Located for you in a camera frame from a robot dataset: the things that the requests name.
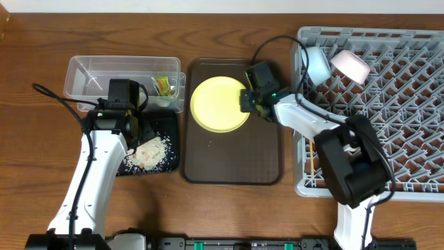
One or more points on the white bowl with rice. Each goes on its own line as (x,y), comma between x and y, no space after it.
(351,66)

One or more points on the pile of white rice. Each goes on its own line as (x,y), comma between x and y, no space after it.
(149,156)

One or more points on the dark brown serving tray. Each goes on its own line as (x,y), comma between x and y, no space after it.
(249,155)

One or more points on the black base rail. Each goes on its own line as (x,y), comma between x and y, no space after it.
(243,244)

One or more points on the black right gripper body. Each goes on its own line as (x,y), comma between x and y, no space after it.
(248,101)

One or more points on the light blue bowl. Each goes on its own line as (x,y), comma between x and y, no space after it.
(317,65)

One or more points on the black waste tray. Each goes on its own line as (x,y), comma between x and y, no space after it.
(166,128)

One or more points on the yellow plate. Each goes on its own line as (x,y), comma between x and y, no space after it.
(215,104)

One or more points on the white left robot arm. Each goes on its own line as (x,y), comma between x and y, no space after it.
(80,222)

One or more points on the green snack wrapper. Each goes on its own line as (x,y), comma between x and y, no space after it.
(162,87)

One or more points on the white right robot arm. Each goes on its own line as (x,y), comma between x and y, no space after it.
(350,156)

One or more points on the clear plastic bin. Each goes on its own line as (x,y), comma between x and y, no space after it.
(88,77)

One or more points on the grey dishwasher rack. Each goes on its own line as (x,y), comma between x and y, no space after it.
(402,97)

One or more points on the wooden chopstick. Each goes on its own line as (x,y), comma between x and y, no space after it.
(311,152)

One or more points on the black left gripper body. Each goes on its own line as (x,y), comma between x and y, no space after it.
(139,130)

